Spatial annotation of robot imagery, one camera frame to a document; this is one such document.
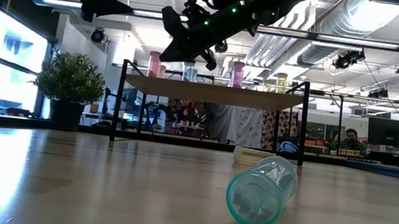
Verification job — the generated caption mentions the large window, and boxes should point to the large window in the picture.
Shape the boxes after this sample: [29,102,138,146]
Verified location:
[0,9,58,120]

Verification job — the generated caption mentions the green potted plant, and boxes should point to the green potted plant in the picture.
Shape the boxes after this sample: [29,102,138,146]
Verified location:
[28,47,109,136]

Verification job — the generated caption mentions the green medicine bottle white cap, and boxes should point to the green medicine bottle white cap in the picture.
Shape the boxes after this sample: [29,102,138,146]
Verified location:
[222,150,301,224]
[182,63,200,84]

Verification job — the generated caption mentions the yellow medicine bottle white cap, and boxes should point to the yellow medicine bottle white cap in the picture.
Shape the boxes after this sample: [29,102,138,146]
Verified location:
[231,145,278,170]
[274,72,289,94]

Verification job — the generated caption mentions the wooden shelf black metal legs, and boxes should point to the wooden shelf black metal legs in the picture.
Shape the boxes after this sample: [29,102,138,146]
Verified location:
[108,58,313,167]

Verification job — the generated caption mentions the black ceiling spot lamp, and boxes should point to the black ceiling spot lamp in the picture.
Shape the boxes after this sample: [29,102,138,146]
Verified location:
[89,26,106,44]

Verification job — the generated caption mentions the person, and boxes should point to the person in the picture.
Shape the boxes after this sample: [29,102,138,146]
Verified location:
[338,127,370,154]

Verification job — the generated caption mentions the black ceiling camera cluster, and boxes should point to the black ceiling camera cluster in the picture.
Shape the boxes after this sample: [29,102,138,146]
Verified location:
[330,46,366,73]

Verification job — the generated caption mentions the silver ventilation ducts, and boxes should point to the silver ventilation ducts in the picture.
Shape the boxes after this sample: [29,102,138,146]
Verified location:
[243,0,399,94]

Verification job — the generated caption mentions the black computer monitor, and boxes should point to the black computer monitor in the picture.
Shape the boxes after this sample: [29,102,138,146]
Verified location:
[365,115,399,148]

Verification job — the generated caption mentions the magenta medicine bottle white cap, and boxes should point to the magenta medicine bottle white cap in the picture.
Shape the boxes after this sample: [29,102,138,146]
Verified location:
[229,60,246,89]

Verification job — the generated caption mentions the overhead light bar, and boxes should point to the overhead light bar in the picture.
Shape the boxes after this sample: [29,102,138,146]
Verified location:
[30,0,399,52]

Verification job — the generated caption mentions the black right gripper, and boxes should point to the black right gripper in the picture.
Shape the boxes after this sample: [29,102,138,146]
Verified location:
[155,0,274,78]

